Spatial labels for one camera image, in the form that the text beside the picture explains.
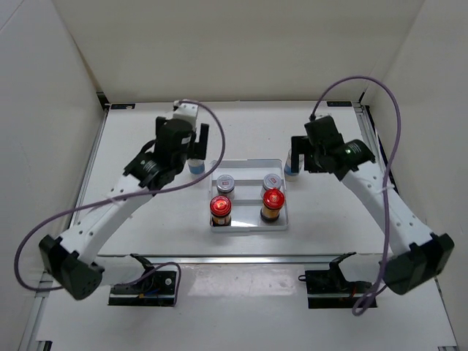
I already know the short white-lid jar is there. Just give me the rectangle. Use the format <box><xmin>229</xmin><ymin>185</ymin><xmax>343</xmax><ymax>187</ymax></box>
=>
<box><xmin>216</xmin><ymin>175</ymin><xmax>235</xmax><ymax>199</ymax></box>
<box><xmin>261</xmin><ymin>173</ymin><xmax>282</xmax><ymax>197</ymax></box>

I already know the red-lid chili sauce jar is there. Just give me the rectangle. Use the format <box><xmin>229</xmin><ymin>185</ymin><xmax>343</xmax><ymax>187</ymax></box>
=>
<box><xmin>210</xmin><ymin>195</ymin><xmax>232</xmax><ymax>227</ymax></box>
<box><xmin>260</xmin><ymin>188</ymin><xmax>285</xmax><ymax>222</ymax></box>

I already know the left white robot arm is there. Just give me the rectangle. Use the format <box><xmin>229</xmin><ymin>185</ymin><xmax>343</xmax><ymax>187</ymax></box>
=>
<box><xmin>39</xmin><ymin>117</ymin><xmax>209</xmax><ymax>301</ymax></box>

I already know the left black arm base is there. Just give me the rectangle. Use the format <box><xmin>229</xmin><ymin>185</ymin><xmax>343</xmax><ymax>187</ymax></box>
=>
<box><xmin>107</xmin><ymin>255</ymin><xmax>182</xmax><ymax>307</ymax></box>

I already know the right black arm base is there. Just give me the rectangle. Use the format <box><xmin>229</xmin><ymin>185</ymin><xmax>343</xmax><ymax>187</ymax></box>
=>
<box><xmin>298</xmin><ymin>252</ymin><xmax>372</xmax><ymax>309</ymax></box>

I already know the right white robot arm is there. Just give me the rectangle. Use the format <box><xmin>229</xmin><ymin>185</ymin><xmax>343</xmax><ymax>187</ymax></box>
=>
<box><xmin>290</xmin><ymin>116</ymin><xmax>454</xmax><ymax>295</ymax></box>

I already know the left tall silver-capped shaker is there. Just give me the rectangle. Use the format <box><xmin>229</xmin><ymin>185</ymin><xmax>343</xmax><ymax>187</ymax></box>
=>
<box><xmin>187</xmin><ymin>159</ymin><xmax>205</xmax><ymax>176</ymax></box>

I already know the tall silver-capped shaker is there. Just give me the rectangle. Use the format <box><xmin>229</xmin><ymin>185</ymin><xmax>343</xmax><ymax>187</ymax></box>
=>
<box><xmin>187</xmin><ymin>159</ymin><xmax>205</xmax><ymax>176</ymax></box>
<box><xmin>284</xmin><ymin>149</ymin><xmax>304</xmax><ymax>182</ymax></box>

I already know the right tall silver-capped shaker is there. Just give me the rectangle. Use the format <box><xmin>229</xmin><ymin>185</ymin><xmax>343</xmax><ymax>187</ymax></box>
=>
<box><xmin>284</xmin><ymin>149</ymin><xmax>304</xmax><ymax>182</ymax></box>

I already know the white divided organizer tray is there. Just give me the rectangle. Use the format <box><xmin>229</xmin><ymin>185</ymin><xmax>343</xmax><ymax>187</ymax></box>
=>
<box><xmin>210</xmin><ymin>159</ymin><xmax>289</xmax><ymax>233</ymax></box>

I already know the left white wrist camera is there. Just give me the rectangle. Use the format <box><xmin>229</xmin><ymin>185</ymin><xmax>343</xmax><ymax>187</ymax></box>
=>
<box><xmin>172</xmin><ymin>100</ymin><xmax>199</xmax><ymax>129</ymax></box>

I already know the aluminium right rail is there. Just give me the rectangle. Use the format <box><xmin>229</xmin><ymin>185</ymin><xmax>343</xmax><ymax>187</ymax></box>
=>
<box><xmin>352</xmin><ymin>103</ymin><xmax>399</xmax><ymax>195</ymax></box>

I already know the aluminium rail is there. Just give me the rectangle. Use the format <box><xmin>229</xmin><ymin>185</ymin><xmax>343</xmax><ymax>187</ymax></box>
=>
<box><xmin>98</xmin><ymin>253</ymin><xmax>388</xmax><ymax>265</ymax></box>
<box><xmin>352</xmin><ymin>103</ymin><xmax>399</xmax><ymax>195</ymax></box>
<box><xmin>18</xmin><ymin>91</ymin><xmax>110</xmax><ymax>350</ymax></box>

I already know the aluminium front rail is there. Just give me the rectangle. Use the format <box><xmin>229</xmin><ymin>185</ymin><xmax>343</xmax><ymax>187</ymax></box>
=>
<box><xmin>98</xmin><ymin>253</ymin><xmax>388</xmax><ymax>265</ymax></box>

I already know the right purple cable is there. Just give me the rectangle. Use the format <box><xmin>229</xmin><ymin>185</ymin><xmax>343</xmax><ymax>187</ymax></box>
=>
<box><xmin>309</xmin><ymin>75</ymin><xmax>402</xmax><ymax>317</ymax></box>

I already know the purple cable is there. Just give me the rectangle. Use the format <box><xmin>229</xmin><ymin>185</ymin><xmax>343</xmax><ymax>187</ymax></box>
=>
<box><xmin>309</xmin><ymin>75</ymin><xmax>402</xmax><ymax>317</ymax></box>
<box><xmin>13</xmin><ymin>98</ymin><xmax>226</xmax><ymax>292</ymax></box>

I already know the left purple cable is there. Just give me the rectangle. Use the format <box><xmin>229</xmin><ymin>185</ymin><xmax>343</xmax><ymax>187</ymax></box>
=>
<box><xmin>13</xmin><ymin>98</ymin><xmax>226</xmax><ymax>292</ymax></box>

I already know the aluminium left rail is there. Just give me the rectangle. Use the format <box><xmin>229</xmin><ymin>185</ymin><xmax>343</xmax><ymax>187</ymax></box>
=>
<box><xmin>18</xmin><ymin>91</ymin><xmax>110</xmax><ymax>350</ymax></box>

